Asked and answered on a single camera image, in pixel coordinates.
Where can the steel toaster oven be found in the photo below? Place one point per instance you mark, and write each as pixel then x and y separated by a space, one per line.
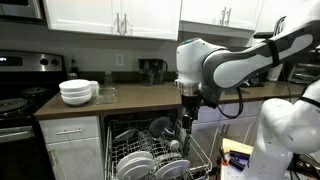
pixel 303 71

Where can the clear glass container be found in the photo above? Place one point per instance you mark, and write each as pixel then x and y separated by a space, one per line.
pixel 106 96

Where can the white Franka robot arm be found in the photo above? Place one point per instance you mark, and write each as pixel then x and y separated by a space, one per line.
pixel 233 66

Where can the dark bottle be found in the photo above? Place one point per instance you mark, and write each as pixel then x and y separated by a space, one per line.
pixel 74 68

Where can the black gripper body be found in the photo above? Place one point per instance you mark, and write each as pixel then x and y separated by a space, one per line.
pixel 190 101

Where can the white mug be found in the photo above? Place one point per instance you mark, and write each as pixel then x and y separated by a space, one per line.
pixel 95 88

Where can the purple black tool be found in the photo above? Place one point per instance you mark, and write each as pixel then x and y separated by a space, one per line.
pixel 240 155

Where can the grey-blue plastic bowl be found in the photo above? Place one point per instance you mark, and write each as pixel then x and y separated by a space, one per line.
pixel 159 126

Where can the black steel stove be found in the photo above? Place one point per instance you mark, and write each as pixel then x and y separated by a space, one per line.
pixel 20 100

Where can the wooden board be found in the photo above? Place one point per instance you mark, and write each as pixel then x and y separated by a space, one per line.
pixel 236 146

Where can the steel microwave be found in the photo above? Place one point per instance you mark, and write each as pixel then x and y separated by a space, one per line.
pixel 20 10

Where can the black dish drying rack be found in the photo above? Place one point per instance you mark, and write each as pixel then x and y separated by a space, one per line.
pixel 255 81

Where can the white bowl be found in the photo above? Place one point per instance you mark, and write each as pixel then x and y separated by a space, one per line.
pixel 76 94
pixel 75 84
pixel 76 100

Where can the dark grey dish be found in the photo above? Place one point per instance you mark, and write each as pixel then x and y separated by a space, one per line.
pixel 125 135

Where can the white drawer front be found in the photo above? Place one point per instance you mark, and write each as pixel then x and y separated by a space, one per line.
pixel 70 125

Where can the white lower cabinet door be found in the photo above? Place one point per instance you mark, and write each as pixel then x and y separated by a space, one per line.
pixel 80 160

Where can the white paper towel roll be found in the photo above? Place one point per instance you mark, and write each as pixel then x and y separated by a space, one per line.
pixel 274 73

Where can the white sink base cabinet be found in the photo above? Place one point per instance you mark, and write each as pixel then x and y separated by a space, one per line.
pixel 240 128

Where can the white perforated board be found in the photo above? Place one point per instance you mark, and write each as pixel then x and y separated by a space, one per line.
pixel 230 173

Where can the white wall outlet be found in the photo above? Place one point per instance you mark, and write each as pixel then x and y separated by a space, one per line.
pixel 119 60

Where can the dark dishwasher tub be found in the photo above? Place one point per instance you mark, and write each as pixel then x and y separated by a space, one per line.
pixel 110 116

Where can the small white cup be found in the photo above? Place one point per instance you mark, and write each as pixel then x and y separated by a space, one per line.
pixel 174 144

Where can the clear glass bottle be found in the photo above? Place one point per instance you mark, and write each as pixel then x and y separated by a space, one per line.
pixel 109 80

